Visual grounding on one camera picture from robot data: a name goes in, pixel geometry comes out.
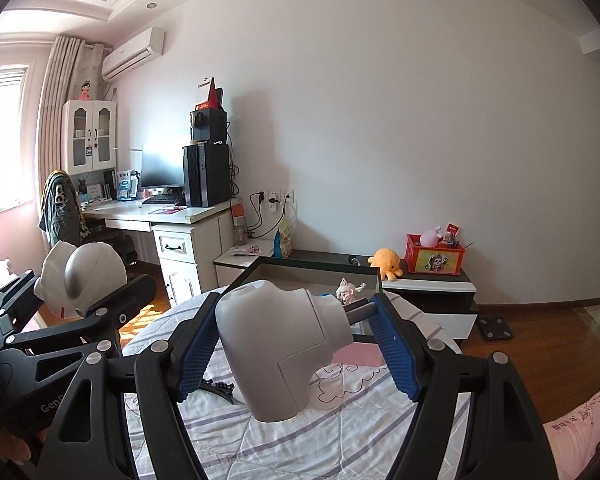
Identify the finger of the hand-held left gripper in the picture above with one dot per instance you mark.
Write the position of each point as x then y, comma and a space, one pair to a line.
10, 300
135, 295

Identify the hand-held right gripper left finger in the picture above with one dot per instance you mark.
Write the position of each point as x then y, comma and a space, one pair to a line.
197, 350

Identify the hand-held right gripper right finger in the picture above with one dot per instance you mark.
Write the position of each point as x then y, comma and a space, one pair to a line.
395, 350

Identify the white rounded plastic object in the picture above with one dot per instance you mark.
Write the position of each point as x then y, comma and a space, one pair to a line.
90, 270

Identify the pink box with dark rim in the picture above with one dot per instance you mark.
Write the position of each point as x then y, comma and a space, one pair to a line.
305, 275

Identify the black hair clip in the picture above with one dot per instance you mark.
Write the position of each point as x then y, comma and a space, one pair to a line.
220, 388

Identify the low black-and-white cabinet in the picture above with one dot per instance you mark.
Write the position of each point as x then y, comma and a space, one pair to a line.
430, 285

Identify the small white-haired figurine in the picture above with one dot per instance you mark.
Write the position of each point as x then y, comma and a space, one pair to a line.
350, 291

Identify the white desk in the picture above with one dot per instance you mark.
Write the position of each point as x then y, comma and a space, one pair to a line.
110, 208

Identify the orange octopus plush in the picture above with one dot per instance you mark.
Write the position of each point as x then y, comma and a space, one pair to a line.
385, 260

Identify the pink-edged mouse pad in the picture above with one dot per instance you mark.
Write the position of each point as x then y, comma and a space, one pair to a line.
167, 209

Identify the red printed storage box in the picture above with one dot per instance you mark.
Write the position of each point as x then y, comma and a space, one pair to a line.
435, 260

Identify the black keyboard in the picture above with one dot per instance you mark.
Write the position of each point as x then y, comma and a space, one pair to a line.
162, 199

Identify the black bathroom scale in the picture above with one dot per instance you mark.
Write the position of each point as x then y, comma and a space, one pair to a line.
495, 329

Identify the white striped quilt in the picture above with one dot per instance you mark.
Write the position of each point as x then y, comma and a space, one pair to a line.
330, 435

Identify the dark printed jacket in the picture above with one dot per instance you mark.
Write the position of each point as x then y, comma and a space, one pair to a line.
60, 205

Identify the blue-and-white packet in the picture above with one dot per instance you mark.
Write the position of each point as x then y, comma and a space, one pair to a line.
127, 185

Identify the white printed pouch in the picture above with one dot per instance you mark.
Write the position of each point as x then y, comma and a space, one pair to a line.
247, 249

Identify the pink plush toy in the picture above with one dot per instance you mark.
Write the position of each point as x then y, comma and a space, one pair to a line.
430, 236

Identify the bottle with orange cap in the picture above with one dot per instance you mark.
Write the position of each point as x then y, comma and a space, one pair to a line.
238, 225

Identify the small red packet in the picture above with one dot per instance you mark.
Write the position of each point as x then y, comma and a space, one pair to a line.
451, 232

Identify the black computer monitor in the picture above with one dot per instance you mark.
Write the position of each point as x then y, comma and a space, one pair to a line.
162, 167

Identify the black computer tower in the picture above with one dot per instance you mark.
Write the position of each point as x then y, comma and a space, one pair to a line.
205, 175

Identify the blue snack bag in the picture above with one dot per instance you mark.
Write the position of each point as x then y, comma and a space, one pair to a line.
282, 240

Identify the white glass-door cabinet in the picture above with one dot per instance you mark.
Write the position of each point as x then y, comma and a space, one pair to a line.
93, 160

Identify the window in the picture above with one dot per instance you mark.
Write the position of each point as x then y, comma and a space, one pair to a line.
5, 135

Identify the black box with round dial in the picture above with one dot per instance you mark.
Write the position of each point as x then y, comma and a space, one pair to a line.
212, 125

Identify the beige curtain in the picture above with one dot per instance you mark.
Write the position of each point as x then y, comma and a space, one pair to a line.
55, 110

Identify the person's pink clothing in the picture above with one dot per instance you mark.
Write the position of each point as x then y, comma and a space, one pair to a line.
580, 435

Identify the pink doll figure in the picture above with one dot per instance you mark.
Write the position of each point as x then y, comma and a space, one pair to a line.
85, 91

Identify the red desk calendar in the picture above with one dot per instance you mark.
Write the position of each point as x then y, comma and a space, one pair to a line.
212, 97

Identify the white air conditioner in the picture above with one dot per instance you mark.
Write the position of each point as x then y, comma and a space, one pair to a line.
132, 55

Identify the white wall socket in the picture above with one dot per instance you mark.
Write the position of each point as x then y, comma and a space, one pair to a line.
261, 195
274, 195
288, 194

